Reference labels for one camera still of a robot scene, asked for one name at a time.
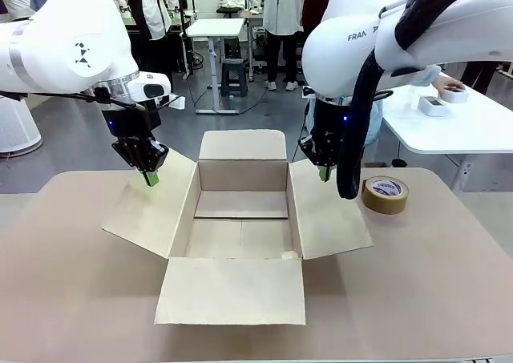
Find brown cardboard box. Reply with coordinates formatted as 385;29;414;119
100;128;374;327

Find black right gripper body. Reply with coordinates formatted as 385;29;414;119
311;99;354;139

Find person's left forearm blue sleeve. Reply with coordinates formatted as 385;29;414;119
410;65;443;88

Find person in white coat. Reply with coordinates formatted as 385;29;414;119
255;0;306;92

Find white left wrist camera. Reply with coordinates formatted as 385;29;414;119
127;71;188;111

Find black stand pole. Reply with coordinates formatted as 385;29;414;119
175;0;194;82

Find chair with white cloth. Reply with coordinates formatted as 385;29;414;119
216;0;246;18

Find person's left hand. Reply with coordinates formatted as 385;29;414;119
432;71;467;95

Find white digital clock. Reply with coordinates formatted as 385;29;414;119
417;95;454;119
440;87;470;105

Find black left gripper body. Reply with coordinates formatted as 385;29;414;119
100;98;164;141

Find white side table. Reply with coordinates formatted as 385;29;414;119
380;83;513;196

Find white mesh pedestal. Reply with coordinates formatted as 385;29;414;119
0;95;43;156

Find white standing desk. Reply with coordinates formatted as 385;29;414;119
185;17;247;115

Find person in black apron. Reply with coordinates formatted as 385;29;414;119
121;0;174;84

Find brown packing tape roll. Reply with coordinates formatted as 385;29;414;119
361;175;410;215

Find black right arm cable sleeve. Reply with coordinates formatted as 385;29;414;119
335;0;498;200

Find black plastic stool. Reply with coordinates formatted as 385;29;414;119
220;58;250;98

